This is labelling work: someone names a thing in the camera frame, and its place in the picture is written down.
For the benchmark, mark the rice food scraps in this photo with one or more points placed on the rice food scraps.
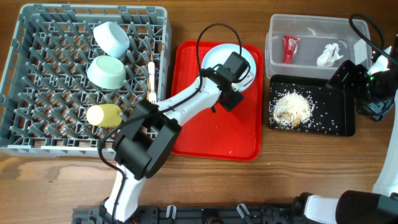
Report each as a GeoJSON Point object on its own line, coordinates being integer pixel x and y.
{"type": "Point", "coordinates": [290, 110]}

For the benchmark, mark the large light blue plate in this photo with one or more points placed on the large light blue plate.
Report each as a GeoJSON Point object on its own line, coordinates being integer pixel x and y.
{"type": "Point", "coordinates": [221, 52]}

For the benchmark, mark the yellow plastic cup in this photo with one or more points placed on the yellow plastic cup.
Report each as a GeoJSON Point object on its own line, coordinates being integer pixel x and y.
{"type": "Point", "coordinates": [105, 115]}

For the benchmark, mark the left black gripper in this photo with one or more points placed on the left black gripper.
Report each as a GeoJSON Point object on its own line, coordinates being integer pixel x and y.
{"type": "Point", "coordinates": [231, 102]}

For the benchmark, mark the red snack wrapper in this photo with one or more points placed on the red snack wrapper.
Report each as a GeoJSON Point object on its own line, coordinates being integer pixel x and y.
{"type": "Point", "coordinates": [290, 44]}

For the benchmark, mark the clear plastic waste bin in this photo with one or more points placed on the clear plastic waste bin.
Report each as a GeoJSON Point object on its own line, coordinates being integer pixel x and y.
{"type": "Point", "coordinates": [315, 33]}

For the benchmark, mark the grey plastic dishwasher rack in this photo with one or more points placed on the grey plastic dishwasher rack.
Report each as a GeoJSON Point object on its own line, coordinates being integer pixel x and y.
{"type": "Point", "coordinates": [45, 91]}

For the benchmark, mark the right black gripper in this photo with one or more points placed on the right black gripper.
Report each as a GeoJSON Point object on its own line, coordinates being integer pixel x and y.
{"type": "Point", "coordinates": [357, 73]}

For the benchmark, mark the black waste tray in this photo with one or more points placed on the black waste tray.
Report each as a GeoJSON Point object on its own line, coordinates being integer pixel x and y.
{"type": "Point", "coordinates": [334, 108]}

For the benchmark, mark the crumpled white tissue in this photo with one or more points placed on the crumpled white tissue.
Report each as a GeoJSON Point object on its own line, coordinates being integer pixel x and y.
{"type": "Point", "coordinates": [329, 56]}

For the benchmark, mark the red plastic serving tray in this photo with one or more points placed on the red plastic serving tray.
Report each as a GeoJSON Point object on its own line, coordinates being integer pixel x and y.
{"type": "Point", "coordinates": [234, 135]}

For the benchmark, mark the small light blue bowl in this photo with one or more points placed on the small light blue bowl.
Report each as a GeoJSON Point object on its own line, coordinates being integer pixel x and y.
{"type": "Point", "coordinates": [112, 39]}

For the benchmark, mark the single wooden chopstick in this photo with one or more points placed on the single wooden chopstick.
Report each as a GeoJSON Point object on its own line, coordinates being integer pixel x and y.
{"type": "Point", "coordinates": [151, 57]}

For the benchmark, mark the green saucer bowl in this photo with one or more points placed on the green saucer bowl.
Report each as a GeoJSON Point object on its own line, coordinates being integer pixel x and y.
{"type": "Point", "coordinates": [107, 72]}

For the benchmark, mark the white plastic fork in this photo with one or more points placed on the white plastic fork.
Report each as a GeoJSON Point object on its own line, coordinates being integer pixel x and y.
{"type": "Point", "coordinates": [152, 96]}

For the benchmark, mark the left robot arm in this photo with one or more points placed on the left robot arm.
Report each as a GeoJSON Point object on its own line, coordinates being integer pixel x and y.
{"type": "Point", "coordinates": [144, 142]}

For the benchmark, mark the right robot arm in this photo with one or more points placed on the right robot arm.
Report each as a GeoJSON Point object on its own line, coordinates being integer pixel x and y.
{"type": "Point", "coordinates": [352, 206]}

